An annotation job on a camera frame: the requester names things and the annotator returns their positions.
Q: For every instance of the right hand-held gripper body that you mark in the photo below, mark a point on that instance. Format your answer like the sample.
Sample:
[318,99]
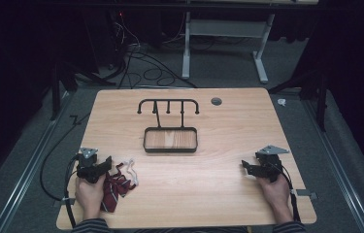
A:
[271,161]

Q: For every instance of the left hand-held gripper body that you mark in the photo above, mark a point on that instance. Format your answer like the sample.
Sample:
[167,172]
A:
[87,158]

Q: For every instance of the dark red striped tie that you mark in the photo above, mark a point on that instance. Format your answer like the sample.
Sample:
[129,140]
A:
[115,189]

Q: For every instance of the person's left hand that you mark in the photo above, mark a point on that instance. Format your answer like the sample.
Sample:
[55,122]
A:
[89,195]

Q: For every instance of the person's right hand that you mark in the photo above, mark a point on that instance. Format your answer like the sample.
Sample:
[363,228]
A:
[276,195]

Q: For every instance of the white scrap on floor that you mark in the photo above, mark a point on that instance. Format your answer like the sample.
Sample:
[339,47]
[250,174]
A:
[281,102]

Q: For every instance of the black rack with wooden tray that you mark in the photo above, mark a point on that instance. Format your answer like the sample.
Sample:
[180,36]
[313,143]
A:
[170,139]

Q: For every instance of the grey round table grommet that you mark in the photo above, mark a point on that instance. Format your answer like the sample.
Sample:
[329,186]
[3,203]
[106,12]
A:
[216,101]

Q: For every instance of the black metal stand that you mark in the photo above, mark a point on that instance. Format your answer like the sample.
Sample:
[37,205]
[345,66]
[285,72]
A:
[315,87]
[59,81]

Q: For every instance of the grey metal table bracket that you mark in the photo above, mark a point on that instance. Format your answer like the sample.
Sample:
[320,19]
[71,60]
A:
[64,202]
[304,193]

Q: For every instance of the metal floor rail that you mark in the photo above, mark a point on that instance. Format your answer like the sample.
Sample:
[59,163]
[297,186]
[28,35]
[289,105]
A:
[338,161]
[24,178]

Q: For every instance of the white metal desk frame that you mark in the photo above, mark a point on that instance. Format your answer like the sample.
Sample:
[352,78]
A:
[225,29]

